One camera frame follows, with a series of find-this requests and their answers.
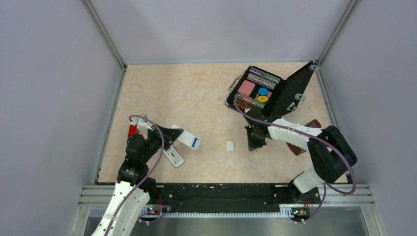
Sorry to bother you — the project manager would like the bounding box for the pink card deck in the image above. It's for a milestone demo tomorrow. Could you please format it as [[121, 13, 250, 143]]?
[[238, 80, 256, 96]]

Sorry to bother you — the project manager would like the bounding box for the green chip stack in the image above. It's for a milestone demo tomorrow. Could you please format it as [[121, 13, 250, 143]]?
[[250, 99, 265, 110]]

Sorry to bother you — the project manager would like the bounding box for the yellow dealer chip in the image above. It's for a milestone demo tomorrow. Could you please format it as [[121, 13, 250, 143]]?
[[257, 96, 268, 103]]

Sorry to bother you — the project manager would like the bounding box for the orange black chip row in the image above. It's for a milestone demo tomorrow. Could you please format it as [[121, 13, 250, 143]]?
[[235, 92, 256, 111]]

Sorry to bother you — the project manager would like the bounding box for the blue dealer chip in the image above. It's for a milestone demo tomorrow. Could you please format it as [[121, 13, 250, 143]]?
[[258, 88, 269, 96]]

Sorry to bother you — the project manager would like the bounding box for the white remote control with screen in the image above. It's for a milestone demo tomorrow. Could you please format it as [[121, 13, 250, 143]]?
[[163, 146, 184, 168]]

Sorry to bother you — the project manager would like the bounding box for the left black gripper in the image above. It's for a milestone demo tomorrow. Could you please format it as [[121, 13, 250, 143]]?
[[141, 122, 183, 163]]

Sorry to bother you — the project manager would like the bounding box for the black poker chip case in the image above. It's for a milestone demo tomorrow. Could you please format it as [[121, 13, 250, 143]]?
[[225, 60, 318, 116]]

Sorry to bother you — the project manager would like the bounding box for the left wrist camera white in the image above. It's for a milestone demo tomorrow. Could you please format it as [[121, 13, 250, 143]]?
[[128, 114, 152, 134]]

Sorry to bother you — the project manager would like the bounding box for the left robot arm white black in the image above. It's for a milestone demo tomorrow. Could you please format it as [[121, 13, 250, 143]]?
[[92, 122, 184, 236]]

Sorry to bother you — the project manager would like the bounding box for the blue battery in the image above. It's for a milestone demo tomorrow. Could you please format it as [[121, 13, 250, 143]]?
[[191, 137, 200, 149]]

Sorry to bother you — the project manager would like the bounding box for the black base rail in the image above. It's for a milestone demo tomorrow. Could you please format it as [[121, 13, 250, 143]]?
[[139, 180, 321, 215]]

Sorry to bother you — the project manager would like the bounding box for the white battery cover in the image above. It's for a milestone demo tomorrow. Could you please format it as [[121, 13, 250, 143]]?
[[226, 141, 235, 151]]

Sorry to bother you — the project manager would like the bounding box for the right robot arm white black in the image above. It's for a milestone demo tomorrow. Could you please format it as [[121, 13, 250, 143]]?
[[242, 109, 357, 203]]

